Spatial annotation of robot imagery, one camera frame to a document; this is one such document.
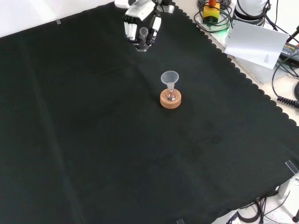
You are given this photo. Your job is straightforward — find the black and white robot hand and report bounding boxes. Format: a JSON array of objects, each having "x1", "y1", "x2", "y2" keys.
[{"x1": 114, "y1": 0, "x2": 176, "y2": 52}]

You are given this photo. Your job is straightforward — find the grey base plate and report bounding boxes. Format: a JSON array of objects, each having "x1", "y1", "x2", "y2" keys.
[{"x1": 225, "y1": 53, "x2": 279, "y2": 84}]

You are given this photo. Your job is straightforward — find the glass round-bottom flask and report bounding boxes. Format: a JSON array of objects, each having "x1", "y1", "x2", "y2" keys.
[{"x1": 164, "y1": 84, "x2": 176, "y2": 102}]

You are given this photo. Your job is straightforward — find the black floor cables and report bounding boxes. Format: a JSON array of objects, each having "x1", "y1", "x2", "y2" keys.
[{"x1": 225, "y1": 197, "x2": 299, "y2": 224}]

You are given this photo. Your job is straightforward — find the pale board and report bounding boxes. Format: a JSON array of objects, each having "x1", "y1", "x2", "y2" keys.
[{"x1": 224, "y1": 20, "x2": 290, "y2": 70}]

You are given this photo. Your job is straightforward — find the clear plastic funnel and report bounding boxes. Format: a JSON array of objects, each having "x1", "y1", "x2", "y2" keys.
[{"x1": 160, "y1": 71, "x2": 180, "y2": 91}]

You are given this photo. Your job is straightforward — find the yellow stop button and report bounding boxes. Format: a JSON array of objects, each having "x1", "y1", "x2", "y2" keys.
[{"x1": 202, "y1": 0, "x2": 221, "y2": 24}]

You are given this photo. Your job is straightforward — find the black power adapter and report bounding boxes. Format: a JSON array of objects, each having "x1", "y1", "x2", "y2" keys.
[{"x1": 279, "y1": 43, "x2": 299, "y2": 60}]

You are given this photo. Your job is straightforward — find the white metal bracket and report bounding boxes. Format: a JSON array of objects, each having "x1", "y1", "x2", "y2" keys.
[{"x1": 277, "y1": 174, "x2": 299, "y2": 199}]

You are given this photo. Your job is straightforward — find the black cloth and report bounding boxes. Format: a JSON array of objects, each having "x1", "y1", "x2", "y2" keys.
[{"x1": 0, "y1": 0, "x2": 299, "y2": 224}]

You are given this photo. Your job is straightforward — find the cork ring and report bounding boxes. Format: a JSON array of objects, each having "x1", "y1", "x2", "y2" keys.
[{"x1": 160, "y1": 90, "x2": 182, "y2": 110}]

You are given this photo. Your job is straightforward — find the black cable with ribbed plug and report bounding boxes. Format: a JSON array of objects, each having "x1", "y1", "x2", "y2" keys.
[{"x1": 271, "y1": 57, "x2": 299, "y2": 108}]

